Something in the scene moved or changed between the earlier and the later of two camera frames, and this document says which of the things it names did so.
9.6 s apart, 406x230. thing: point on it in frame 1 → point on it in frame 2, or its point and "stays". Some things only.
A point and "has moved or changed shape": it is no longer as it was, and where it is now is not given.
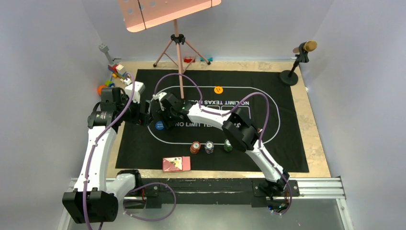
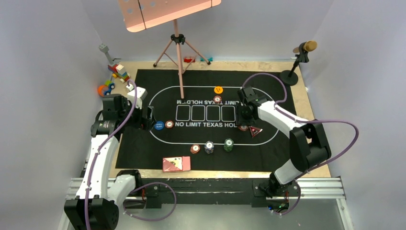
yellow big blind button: x=218 y=89 stays
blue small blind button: x=160 y=125 stays
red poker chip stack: x=195 y=147 has moved or changed shape
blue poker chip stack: x=209 y=146 stays
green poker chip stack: x=228 y=146 stays
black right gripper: x=162 y=112 → x=240 y=120
